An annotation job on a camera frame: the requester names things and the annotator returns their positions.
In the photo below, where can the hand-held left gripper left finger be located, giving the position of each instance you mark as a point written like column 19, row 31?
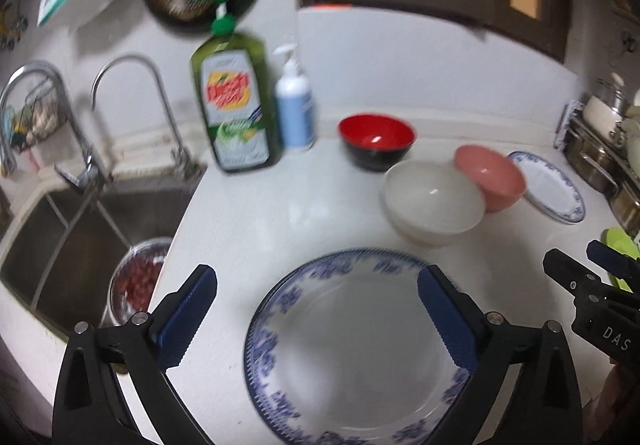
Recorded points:
column 184, row 317

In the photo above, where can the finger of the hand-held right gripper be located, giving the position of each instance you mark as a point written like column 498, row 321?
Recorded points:
column 612, row 257
column 565, row 270

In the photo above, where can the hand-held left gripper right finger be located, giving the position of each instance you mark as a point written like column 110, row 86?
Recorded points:
column 446, row 320

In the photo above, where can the large blue patterned plate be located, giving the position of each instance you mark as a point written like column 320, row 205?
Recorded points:
column 357, row 350

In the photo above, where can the pink bowl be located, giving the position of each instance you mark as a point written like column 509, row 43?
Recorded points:
column 495, row 175

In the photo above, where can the person's right hand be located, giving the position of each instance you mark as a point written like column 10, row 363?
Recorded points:
column 622, row 390

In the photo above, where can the green plastic utensil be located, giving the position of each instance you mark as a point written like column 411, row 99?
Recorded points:
column 622, row 245

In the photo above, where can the steel bowl with red food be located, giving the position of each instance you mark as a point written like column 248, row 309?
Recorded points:
column 137, row 280

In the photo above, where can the small blue patterned plate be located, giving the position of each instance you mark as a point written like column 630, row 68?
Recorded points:
column 550, row 185

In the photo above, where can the white bowl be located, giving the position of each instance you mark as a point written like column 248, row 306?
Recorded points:
column 432, row 205

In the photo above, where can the white rack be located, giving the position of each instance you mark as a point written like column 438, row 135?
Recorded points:
column 567, row 125

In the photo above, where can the steel sink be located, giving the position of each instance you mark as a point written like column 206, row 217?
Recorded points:
column 60, row 245

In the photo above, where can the white pot with lid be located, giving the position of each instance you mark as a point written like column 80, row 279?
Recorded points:
column 607, row 110

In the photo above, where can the red and black bowl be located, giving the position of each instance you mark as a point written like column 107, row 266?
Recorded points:
column 376, row 140

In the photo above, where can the chrome faucet with lever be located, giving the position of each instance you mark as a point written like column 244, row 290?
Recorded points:
column 75, row 135

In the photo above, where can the green dish soap bottle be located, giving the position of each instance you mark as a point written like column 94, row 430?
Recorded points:
column 235, row 110

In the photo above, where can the chrome gooseneck faucet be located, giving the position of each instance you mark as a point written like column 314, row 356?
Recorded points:
column 165, row 100

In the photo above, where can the white pump bottle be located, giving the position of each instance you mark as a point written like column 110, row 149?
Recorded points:
column 296, row 110

